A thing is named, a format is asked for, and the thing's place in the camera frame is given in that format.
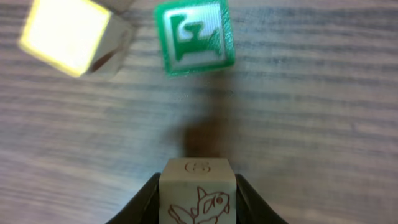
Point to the green letter Z block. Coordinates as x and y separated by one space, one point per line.
195 36

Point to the yellow wooden block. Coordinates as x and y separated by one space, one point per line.
80 38

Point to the wooden block with red drawing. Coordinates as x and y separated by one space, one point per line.
197 191

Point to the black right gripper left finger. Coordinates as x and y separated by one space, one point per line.
143 208

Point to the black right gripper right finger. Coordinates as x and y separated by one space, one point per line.
251 208

